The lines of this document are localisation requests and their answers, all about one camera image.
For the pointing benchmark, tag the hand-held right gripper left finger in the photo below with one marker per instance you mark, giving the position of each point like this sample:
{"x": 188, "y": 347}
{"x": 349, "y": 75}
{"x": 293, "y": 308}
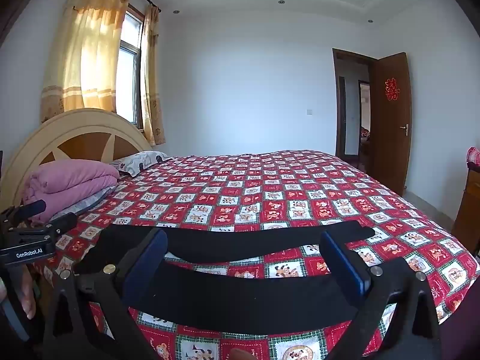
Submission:
{"x": 148, "y": 266}

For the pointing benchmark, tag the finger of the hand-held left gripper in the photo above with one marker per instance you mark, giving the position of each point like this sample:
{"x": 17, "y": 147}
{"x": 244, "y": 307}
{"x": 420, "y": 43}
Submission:
{"x": 60, "y": 224}
{"x": 28, "y": 209}

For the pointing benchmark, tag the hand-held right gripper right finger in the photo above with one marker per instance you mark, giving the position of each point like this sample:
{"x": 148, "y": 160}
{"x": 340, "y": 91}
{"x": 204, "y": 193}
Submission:
{"x": 347, "y": 266}

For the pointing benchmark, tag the black pants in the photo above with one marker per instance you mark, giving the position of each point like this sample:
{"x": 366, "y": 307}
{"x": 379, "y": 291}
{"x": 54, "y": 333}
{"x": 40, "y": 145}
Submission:
{"x": 243, "y": 292}

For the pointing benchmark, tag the person's left hand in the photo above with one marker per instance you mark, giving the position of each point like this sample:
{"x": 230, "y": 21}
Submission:
{"x": 27, "y": 292}

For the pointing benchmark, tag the grey patterned pillow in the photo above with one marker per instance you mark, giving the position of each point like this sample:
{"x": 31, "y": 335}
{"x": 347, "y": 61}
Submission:
{"x": 90, "y": 199}

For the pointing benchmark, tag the folded pink quilt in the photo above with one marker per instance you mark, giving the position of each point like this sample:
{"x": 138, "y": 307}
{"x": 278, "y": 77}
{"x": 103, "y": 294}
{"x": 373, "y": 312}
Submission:
{"x": 71, "y": 178}

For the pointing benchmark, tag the red printed checked bedsheet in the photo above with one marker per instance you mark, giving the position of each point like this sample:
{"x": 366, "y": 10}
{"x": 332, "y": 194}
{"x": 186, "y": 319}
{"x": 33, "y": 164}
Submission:
{"x": 300, "y": 202}

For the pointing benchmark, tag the cream wooden headboard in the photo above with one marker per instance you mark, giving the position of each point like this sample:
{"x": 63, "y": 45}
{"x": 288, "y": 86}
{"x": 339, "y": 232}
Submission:
{"x": 75, "y": 118}

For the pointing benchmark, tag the white patterned pillow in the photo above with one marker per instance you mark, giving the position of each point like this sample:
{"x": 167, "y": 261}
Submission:
{"x": 142, "y": 159}

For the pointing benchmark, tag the wooden cabinet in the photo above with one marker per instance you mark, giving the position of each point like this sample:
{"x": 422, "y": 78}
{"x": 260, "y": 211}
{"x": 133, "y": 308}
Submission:
{"x": 468, "y": 210}

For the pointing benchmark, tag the brown wooden door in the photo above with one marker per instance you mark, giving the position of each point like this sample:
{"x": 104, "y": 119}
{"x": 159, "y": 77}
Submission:
{"x": 390, "y": 138}

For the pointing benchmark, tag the red checked cloth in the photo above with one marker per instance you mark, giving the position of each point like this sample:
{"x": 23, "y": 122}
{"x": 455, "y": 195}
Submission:
{"x": 473, "y": 157}

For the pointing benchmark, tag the window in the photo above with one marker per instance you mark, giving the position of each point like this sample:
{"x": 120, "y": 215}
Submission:
{"x": 129, "y": 71}

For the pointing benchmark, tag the narrow yellow curtain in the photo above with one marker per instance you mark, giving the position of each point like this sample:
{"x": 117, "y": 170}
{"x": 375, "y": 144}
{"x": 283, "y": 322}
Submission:
{"x": 152, "y": 82}

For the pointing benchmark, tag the wide yellow curtain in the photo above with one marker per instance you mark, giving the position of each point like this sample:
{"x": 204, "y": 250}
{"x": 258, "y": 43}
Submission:
{"x": 86, "y": 45}

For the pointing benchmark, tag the red paper door decoration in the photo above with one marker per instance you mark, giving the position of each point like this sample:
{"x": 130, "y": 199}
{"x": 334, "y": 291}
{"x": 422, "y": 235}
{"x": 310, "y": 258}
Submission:
{"x": 392, "y": 89}

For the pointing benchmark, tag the brown door frame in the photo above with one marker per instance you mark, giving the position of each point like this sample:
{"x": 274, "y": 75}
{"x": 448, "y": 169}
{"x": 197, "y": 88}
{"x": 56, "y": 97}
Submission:
{"x": 339, "y": 101}

